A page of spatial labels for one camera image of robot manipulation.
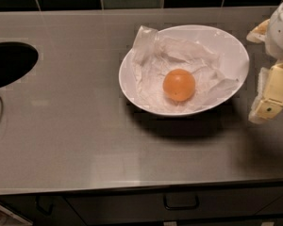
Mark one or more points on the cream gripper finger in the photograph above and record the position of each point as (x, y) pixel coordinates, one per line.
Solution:
(257, 35)
(269, 101)

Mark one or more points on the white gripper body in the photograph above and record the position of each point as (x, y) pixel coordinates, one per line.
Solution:
(280, 35)

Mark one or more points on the orange fruit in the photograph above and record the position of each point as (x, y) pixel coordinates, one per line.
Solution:
(179, 85)

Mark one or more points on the white ceramic bowl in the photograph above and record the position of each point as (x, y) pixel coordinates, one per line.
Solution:
(233, 60)

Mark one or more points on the white crumpled paper napkin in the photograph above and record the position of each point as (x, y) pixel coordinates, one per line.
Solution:
(155, 55)

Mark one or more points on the dark cabinet drawer front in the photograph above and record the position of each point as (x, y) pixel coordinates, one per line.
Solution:
(222, 203)

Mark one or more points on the black oval object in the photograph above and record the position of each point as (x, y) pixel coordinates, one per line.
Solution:
(16, 60)

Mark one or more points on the black drawer handle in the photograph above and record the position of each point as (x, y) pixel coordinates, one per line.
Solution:
(174, 202)

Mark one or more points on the black left cabinet handle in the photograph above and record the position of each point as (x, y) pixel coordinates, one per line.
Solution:
(44, 205)

